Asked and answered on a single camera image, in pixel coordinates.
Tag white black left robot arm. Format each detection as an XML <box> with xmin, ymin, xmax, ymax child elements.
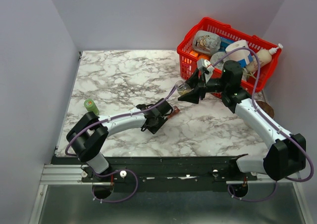
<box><xmin>66</xmin><ymin>99</ymin><xmax>173</xmax><ymax>182</ymax></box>

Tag blue box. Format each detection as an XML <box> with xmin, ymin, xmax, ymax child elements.
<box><xmin>220</xmin><ymin>37</ymin><xmax>235</xmax><ymax>48</ymax></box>

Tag black metal base frame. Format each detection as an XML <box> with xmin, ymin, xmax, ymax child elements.
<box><xmin>51</xmin><ymin>156</ymin><xmax>257</xmax><ymax>194</ymax></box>

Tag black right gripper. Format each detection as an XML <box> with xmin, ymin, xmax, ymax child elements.
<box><xmin>177</xmin><ymin>68</ymin><xmax>228</xmax><ymax>105</ymax></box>

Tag red plastic basket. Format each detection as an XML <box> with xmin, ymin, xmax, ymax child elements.
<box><xmin>176</xmin><ymin>16</ymin><xmax>282</xmax><ymax>100</ymax></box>

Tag grey wrapped printed paper roll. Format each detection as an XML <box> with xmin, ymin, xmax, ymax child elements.
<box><xmin>192</xmin><ymin>30</ymin><xmax>221</xmax><ymax>56</ymax></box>

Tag orange ball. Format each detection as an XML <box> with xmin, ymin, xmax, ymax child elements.
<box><xmin>198</xmin><ymin>55</ymin><xmax>211</xmax><ymax>60</ymax></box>

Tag orange snack box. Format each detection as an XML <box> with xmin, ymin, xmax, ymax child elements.
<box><xmin>189</xmin><ymin>50</ymin><xmax>199</xmax><ymax>57</ymax></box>

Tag grey wrapped small paper roll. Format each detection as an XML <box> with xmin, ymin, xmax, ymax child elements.
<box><xmin>210</xmin><ymin>52</ymin><xmax>228</xmax><ymax>69</ymax></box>

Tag cream lotion pump bottle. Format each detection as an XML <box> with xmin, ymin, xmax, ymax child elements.
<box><xmin>245</xmin><ymin>44</ymin><xmax>283</xmax><ymax>73</ymax></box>

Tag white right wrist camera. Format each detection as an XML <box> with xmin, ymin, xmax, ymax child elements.
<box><xmin>197</xmin><ymin>58</ymin><xmax>214</xmax><ymax>74</ymax></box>

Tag red weekly pill organizer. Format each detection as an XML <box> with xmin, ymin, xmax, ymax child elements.
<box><xmin>167</xmin><ymin>106</ymin><xmax>180</xmax><ymax>119</ymax></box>

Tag clear bottle yellow pills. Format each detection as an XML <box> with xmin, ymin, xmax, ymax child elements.
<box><xmin>175</xmin><ymin>80</ymin><xmax>192</xmax><ymax>96</ymax></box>

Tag aluminium rail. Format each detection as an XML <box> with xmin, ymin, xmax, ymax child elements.
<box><xmin>41</xmin><ymin>163</ymin><xmax>95</xmax><ymax>185</ymax></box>

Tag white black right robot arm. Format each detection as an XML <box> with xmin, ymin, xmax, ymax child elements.
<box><xmin>178</xmin><ymin>60</ymin><xmax>306</xmax><ymax>181</ymax></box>

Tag white toilet roll blue tape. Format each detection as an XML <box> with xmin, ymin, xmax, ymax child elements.
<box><xmin>225</xmin><ymin>40</ymin><xmax>253</xmax><ymax>68</ymax></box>

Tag brown round object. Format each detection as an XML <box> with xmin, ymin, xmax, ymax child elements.
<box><xmin>256</xmin><ymin>101</ymin><xmax>274</xmax><ymax>118</ymax></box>

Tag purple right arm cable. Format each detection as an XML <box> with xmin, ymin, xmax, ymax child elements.
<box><xmin>211</xmin><ymin>47</ymin><xmax>315</xmax><ymax>202</ymax></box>

